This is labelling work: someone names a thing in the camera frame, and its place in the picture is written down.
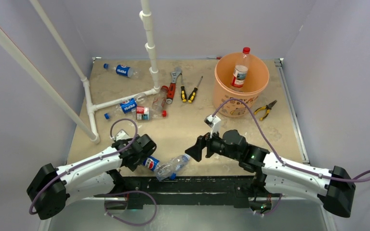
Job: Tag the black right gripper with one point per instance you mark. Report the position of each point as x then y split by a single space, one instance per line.
196 151

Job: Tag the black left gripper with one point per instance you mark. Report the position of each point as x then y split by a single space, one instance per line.
134 166

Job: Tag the clear bottle blue white cap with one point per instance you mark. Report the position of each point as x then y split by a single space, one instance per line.
169 170

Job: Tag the Pepsi bottle front edge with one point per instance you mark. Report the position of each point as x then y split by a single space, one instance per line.
153 164

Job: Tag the red label bottle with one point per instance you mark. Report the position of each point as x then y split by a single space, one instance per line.
145 113
241 69

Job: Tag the orange plastic bin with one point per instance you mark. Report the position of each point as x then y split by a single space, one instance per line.
255 82

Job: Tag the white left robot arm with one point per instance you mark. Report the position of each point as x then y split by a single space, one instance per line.
54 188

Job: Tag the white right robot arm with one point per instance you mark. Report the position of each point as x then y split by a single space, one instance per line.
330 188

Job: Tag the Pepsi bottle by pipe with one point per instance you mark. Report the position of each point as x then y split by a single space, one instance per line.
127 107

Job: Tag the clear bottle red open cap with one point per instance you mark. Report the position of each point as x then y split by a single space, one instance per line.
160 99

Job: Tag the yellow black screwdriver right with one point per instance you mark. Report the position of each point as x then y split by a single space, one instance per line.
192 96

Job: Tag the yellow black screwdriver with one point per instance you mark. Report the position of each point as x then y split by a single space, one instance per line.
192 96
183 91

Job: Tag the yellow black screwdriver left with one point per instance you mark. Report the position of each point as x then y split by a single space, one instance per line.
183 91

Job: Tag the Pepsi bottle far corner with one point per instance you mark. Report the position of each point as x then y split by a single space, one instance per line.
121 70

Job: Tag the red blue screwdriver far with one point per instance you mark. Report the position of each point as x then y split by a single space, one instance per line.
214 58

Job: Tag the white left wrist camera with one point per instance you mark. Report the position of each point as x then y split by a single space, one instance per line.
120 135

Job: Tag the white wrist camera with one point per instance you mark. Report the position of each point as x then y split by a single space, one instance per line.
214 122
120 135

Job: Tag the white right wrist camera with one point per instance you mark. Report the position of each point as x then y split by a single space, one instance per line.
214 122

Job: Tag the red handled adjustable wrench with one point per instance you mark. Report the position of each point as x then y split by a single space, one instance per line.
171 90

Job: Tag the black aluminium base frame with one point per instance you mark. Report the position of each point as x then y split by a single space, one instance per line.
238 191

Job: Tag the yellow handled pliers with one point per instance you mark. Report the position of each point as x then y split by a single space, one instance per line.
267 108

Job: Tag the white PVC pipe frame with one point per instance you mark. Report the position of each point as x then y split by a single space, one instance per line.
91 130

